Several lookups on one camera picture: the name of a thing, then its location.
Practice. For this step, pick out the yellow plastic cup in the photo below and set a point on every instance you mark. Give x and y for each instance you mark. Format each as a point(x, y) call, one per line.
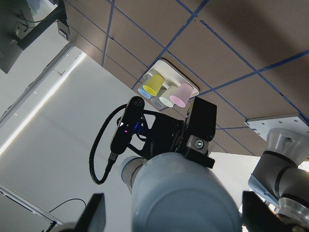
point(153, 84)

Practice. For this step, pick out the grey plastic cup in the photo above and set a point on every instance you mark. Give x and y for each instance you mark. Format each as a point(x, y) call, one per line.
point(157, 103)

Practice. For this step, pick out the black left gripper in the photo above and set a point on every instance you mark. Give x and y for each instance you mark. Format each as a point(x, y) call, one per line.
point(150, 133)

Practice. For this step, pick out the light blue plastic cup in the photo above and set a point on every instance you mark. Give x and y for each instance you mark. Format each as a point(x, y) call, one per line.
point(173, 194)

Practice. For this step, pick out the pale green plastic cup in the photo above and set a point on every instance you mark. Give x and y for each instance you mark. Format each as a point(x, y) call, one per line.
point(165, 97)

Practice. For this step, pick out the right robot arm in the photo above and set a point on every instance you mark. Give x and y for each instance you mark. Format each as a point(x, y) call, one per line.
point(276, 180)

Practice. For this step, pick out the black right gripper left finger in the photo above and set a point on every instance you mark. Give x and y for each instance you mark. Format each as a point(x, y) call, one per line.
point(93, 218)

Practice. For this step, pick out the cream plastic tray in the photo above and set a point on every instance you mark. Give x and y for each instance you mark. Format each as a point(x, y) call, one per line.
point(171, 75)

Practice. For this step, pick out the pink plastic cup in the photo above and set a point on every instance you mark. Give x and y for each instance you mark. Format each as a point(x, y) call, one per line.
point(182, 94)

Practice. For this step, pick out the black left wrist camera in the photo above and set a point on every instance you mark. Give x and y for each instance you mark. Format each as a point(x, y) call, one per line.
point(127, 125)

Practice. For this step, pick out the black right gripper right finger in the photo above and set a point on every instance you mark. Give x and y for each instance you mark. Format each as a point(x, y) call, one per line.
point(257, 217)

